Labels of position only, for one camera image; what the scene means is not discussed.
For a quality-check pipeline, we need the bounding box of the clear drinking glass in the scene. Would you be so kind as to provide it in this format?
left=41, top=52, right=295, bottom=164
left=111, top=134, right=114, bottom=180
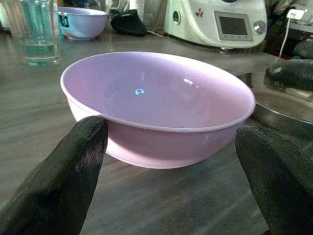
left=1, top=0, right=62, bottom=66

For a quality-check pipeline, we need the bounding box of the lilac plastic bowl with label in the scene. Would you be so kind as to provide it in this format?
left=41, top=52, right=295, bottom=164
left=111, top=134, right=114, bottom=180
left=57, top=6, right=109, bottom=41

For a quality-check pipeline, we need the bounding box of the white charger with cable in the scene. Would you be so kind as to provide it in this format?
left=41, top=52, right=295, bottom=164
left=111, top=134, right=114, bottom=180
left=275, top=8, right=308, bottom=61

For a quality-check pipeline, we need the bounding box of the black curved object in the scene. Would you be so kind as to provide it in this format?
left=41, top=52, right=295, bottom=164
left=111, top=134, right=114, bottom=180
left=110, top=9, right=148, bottom=37

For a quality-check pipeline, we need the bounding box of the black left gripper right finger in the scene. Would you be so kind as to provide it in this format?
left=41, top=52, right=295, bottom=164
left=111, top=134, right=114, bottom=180
left=235, top=125, right=313, bottom=235

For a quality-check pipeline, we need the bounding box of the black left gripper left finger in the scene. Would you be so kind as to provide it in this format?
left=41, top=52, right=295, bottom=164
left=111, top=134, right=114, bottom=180
left=0, top=116, right=109, bottom=235

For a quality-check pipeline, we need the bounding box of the black sink faucet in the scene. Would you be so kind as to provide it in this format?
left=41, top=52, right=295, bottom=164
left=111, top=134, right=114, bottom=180
left=265, top=59, right=313, bottom=92

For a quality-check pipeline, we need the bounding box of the pink plastic bowl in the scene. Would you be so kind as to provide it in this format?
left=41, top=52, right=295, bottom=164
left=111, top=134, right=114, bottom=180
left=60, top=51, right=256, bottom=169

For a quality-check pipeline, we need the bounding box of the white kitchen machine with screen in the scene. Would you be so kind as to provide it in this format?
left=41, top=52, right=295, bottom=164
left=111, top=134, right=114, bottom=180
left=163, top=0, right=268, bottom=49

